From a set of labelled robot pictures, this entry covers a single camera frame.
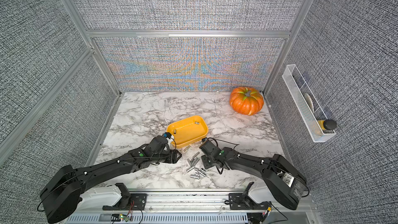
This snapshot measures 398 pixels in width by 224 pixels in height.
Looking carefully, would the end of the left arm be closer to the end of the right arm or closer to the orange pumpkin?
the end of the right arm

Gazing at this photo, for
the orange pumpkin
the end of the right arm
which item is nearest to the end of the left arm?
the end of the right arm

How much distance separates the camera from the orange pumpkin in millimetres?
994
